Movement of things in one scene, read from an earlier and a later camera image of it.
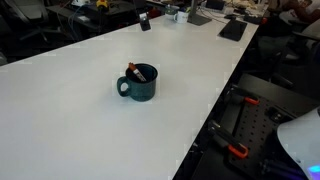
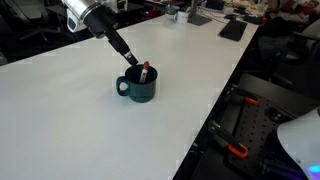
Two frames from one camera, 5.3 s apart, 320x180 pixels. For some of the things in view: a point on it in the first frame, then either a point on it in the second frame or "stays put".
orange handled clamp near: x=225 y=139 stays put
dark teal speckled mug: x=138 y=90 stays put
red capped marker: x=134 y=69 to x=144 y=72
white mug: x=181 y=17 stays put
